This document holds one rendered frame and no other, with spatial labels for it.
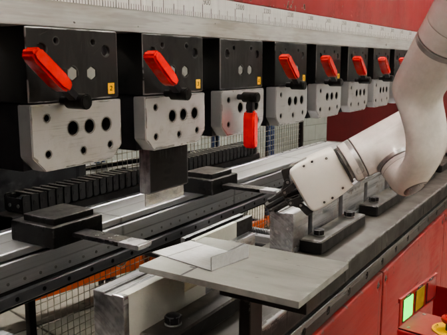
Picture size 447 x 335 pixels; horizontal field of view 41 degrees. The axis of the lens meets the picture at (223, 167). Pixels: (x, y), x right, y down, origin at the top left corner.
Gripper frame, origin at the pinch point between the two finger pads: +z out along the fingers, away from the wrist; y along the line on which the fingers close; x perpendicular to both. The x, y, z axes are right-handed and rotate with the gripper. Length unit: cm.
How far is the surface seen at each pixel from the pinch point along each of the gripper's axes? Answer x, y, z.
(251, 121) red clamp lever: 14.8, 17.7, -4.5
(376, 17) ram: -53, 21, -46
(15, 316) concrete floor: -172, -23, 159
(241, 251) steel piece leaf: 29.2, 2.1, 6.1
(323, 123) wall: -752, -91, -62
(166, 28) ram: 29.6, 36.5, -1.0
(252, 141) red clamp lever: 14.6, 14.6, -2.9
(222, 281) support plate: 38.2, 2.0, 9.1
